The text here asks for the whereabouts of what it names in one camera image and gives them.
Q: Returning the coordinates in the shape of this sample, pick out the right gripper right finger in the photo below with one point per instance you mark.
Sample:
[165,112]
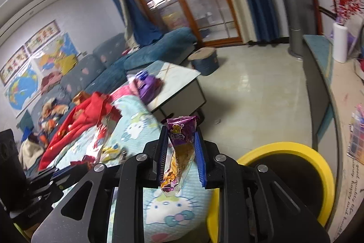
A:
[205,159]

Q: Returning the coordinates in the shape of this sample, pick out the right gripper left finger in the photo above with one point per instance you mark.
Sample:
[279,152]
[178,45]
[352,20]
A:
[159,158]

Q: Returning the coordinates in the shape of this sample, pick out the purple orange snack packet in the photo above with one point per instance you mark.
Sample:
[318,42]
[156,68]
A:
[181,133]

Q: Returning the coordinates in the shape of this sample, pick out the red snack wrapper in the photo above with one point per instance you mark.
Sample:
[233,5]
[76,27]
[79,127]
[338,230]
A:
[94,149]

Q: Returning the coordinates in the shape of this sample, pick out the yellow rimmed black trash bin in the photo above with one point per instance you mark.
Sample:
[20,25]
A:
[284,193]

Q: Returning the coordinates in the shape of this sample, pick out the clothes pile on sofa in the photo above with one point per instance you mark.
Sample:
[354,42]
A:
[45,117]

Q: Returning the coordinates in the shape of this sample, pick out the yellow torn snack packet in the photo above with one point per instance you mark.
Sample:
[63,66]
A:
[112,153]

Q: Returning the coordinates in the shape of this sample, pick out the purple pink clothes pile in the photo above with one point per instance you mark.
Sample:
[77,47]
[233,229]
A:
[142,85]

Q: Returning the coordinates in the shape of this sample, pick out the white marble coffee table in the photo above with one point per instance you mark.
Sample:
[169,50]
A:
[180,93]

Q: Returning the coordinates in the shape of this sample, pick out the Hello Kitty blanket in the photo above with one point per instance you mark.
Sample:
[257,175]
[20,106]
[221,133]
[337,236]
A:
[124,203]

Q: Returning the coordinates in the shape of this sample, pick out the red cloth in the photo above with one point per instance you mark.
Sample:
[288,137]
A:
[82,117]

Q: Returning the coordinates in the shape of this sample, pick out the round blue stool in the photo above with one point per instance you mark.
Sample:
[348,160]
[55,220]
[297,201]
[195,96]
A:
[204,60]

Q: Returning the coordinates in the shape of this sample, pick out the world map poster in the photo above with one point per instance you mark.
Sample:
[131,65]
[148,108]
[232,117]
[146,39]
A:
[23,88]

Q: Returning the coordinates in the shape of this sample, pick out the grey heart pattern sofa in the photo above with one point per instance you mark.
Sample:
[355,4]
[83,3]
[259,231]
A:
[85,75]

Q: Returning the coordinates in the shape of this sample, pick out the blue curtain left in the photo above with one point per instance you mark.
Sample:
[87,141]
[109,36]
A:
[139,30]

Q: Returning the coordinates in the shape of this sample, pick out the China map poster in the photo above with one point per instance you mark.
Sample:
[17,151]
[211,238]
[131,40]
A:
[59,55]

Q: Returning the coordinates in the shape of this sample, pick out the paint colour palette box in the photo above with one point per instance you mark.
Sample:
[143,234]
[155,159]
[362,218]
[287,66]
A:
[356,141]

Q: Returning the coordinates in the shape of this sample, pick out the calligraphy banner poster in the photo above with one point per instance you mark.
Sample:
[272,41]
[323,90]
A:
[42,36]

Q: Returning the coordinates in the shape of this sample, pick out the white paper towel roll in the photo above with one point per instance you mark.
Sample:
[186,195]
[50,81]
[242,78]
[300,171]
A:
[340,47]

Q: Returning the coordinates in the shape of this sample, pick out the red berry branch decoration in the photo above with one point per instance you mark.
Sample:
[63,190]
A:
[345,9]

